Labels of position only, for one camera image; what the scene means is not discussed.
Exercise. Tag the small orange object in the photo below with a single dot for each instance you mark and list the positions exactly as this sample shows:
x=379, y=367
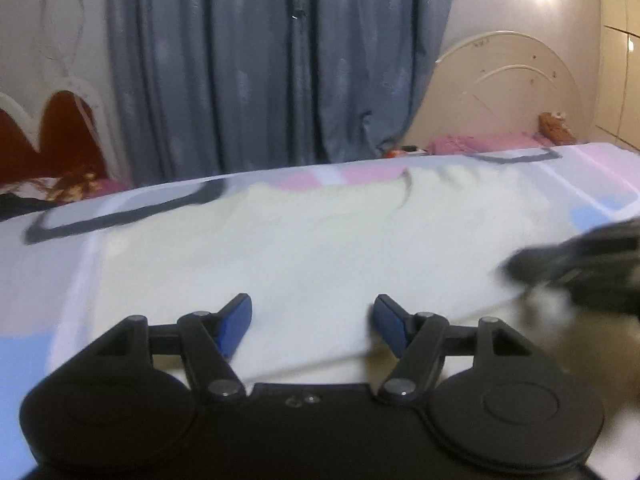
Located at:
x=392, y=152

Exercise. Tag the pastel patterned bed sheet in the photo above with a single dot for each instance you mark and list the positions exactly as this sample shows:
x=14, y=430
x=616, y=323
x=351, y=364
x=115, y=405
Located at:
x=70, y=285

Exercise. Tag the pink pillow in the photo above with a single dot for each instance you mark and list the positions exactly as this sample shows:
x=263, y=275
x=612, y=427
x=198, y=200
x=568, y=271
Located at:
x=470, y=142

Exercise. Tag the cream white towel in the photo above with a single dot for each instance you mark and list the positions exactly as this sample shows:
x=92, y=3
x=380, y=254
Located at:
x=325, y=240

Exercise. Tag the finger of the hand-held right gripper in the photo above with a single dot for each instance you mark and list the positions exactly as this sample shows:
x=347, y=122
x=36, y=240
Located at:
x=540, y=262

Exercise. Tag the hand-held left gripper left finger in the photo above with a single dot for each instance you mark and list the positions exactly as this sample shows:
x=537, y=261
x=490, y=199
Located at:
x=235, y=326

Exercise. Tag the blue-grey curtain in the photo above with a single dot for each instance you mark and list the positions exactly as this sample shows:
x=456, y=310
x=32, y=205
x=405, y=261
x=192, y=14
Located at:
x=270, y=70

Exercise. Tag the cream arched headboard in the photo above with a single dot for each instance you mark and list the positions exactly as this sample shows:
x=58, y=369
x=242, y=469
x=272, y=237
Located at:
x=505, y=85

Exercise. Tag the cream wardrobe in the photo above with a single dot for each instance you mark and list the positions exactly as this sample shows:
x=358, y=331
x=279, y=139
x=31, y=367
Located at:
x=620, y=60

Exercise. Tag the brown stuffed toy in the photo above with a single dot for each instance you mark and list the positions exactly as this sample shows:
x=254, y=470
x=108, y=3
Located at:
x=554, y=127

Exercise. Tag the dark floral pillow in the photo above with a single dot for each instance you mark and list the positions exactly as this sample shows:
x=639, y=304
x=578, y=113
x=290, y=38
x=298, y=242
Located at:
x=75, y=185

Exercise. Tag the red and white headboard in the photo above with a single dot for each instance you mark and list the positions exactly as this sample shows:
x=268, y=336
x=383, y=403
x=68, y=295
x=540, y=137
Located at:
x=62, y=125

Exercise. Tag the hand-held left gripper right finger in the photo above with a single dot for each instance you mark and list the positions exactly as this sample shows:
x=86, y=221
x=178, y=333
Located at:
x=390, y=326

